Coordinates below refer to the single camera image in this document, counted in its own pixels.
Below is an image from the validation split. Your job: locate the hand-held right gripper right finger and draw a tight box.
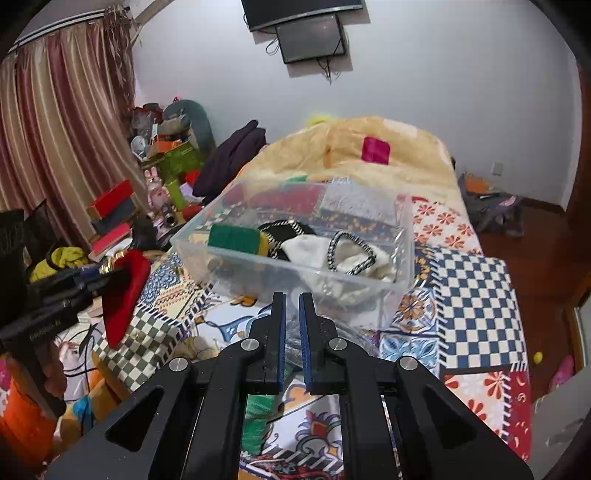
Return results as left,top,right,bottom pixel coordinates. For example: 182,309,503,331
299,292,534,480

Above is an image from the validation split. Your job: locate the black and white striped band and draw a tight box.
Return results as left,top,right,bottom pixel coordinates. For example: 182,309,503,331
326,231,376,277

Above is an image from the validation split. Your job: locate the dark purple garment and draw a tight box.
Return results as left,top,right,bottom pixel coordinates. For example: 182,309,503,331
191,120,269,199

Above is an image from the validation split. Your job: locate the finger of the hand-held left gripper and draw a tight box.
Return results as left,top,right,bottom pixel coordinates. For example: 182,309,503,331
28,267,134,296
28,292,95,320

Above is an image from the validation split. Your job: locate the yellow plush toy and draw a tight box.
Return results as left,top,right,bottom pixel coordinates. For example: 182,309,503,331
59,369,132,446

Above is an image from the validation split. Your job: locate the red box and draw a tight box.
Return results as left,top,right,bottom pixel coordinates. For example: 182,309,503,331
87,180,137,219

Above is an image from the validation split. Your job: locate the black wall television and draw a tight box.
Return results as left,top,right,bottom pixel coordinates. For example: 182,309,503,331
241,0,366,32

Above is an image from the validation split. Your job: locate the magenta cloth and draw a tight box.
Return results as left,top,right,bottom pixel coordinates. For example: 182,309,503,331
361,136,392,165

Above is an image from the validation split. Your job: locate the orange cloth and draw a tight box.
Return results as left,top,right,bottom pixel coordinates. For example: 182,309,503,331
0,381,57,464

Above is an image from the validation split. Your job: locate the striped brown curtain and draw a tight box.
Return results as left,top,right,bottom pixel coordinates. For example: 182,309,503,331
0,7,155,252

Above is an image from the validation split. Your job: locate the green and yellow sponge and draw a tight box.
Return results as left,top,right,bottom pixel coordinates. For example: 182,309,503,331
208,224,271,257

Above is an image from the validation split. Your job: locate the patchwork bedsheet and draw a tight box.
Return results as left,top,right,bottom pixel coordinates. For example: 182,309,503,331
92,194,534,480

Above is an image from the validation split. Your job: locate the stack of books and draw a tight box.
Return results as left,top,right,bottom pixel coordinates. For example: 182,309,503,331
87,216,145,260

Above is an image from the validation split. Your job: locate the white cloth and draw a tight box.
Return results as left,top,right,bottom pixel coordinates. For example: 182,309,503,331
281,233,399,283

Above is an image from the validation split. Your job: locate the pink bunny toy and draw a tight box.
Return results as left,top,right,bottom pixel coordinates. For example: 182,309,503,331
144,168,172,214

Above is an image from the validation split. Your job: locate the green toy box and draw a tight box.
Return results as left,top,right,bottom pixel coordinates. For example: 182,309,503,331
140,141,206,177

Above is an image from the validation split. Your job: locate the grey green plush toy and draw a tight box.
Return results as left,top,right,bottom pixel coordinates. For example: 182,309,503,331
161,99,218,153

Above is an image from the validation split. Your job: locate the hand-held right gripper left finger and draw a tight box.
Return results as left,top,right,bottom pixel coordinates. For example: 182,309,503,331
46,292,287,480

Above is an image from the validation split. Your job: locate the yellow cloth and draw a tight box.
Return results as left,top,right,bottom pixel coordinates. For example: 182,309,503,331
30,246,91,282

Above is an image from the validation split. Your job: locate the black cable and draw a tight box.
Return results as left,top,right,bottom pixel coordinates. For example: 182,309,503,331
318,52,348,86

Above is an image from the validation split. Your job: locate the yellow blanket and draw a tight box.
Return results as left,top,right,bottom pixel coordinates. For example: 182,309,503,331
235,116,462,206

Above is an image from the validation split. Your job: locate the clear plastic bin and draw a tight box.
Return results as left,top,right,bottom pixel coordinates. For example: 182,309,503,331
170,178,415,331

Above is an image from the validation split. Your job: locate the grey backpack on floor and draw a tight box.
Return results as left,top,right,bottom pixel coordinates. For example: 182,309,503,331
459,172,526,237

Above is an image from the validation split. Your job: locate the red cloth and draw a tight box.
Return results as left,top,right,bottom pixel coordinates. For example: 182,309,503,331
102,250,152,350

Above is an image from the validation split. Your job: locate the black monitor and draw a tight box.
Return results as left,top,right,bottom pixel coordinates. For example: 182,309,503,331
276,14,348,64

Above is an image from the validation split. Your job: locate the black chair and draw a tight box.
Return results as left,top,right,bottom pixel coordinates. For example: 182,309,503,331
0,198,62,278

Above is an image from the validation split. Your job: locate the black knit cloth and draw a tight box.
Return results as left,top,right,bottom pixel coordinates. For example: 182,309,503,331
257,220,320,260

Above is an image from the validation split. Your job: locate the green cloth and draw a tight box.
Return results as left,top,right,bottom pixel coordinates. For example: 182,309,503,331
241,396,279,459

